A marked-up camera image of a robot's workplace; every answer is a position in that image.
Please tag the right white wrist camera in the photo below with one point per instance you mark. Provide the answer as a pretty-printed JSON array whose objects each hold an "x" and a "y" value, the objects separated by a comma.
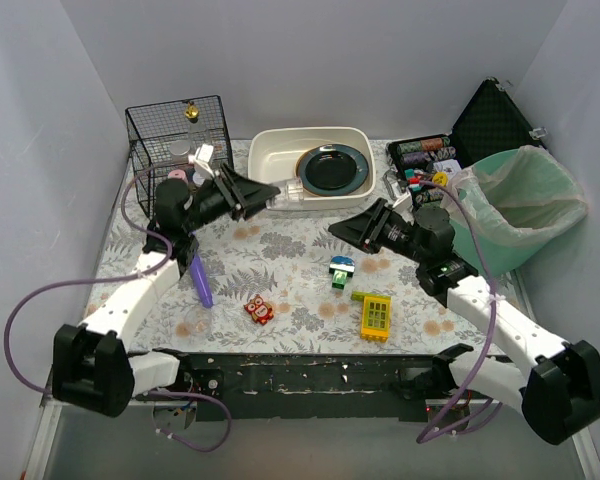
[{"x": 405, "y": 202}]

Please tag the red owl toy block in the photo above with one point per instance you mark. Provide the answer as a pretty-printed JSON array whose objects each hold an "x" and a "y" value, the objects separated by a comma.
[{"x": 260, "y": 311}]

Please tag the black poker chip case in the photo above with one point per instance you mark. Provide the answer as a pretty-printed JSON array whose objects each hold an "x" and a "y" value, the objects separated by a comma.
[{"x": 490, "y": 123}]

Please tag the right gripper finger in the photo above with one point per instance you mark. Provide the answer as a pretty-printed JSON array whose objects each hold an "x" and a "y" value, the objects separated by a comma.
[
  {"x": 379, "y": 207},
  {"x": 356, "y": 232}
]

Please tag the black wire rack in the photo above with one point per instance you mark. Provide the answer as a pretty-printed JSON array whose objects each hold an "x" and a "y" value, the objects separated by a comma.
[{"x": 152, "y": 128}]

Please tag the glass bottle gold stopper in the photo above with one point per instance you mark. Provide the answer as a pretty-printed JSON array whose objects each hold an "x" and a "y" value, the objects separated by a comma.
[{"x": 197, "y": 131}]

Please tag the clear bin liner bag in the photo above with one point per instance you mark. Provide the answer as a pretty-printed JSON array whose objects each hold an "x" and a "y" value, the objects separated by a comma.
[{"x": 520, "y": 195}]

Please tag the brown spice jar white lid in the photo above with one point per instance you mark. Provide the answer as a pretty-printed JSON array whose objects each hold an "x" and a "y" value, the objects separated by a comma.
[{"x": 198, "y": 178}]

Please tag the pink lid spice jar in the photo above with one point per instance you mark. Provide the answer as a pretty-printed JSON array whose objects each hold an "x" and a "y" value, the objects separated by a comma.
[{"x": 178, "y": 174}]

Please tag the blue ceramic plate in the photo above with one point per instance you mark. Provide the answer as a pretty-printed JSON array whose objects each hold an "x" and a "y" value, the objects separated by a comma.
[{"x": 362, "y": 173}]

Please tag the black small plate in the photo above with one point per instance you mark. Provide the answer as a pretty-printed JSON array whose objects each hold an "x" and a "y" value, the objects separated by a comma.
[{"x": 330, "y": 171}]

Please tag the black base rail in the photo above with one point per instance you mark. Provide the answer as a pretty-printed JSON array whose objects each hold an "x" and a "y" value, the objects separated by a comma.
[{"x": 305, "y": 386}]

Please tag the silver lid spice jar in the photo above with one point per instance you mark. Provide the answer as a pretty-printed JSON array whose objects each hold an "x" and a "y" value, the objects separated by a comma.
[{"x": 180, "y": 150}]

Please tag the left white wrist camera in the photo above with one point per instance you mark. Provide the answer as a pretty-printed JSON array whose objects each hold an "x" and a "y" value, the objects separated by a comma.
[{"x": 200, "y": 160}]

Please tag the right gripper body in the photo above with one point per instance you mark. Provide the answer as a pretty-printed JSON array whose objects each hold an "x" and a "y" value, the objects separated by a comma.
[{"x": 378, "y": 227}]

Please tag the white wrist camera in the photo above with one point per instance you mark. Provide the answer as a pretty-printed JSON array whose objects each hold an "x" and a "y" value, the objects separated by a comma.
[
  {"x": 405, "y": 202},
  {"x": 200, "y": 160}
]

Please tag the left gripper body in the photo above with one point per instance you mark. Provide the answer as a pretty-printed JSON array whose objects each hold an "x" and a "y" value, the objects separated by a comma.
[{"x": 232, "y": 190}]

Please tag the yellow window toy block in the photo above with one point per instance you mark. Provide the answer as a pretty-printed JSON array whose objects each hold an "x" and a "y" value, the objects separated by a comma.
[{"x": 376, "y": 316}]

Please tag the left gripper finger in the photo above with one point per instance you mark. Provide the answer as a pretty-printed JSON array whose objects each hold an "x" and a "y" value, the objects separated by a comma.
[
  {"x": 243, "y": 184},
  {"x": 251, "y": 206}
]

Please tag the green trash bin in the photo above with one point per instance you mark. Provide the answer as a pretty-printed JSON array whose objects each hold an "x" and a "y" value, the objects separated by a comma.
[{"x": 520, "y": 230}]

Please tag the green blue toy block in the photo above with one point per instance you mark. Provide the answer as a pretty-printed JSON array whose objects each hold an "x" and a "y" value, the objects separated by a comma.
[{"x": 341, "y": 268}]

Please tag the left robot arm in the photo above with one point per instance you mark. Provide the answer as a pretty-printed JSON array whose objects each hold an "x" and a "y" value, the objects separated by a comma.
[{"x": 92, "y": 367}]

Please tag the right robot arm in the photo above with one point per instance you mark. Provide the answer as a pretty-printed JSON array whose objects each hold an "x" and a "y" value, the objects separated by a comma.
[{"x": 552, "y": 383}]

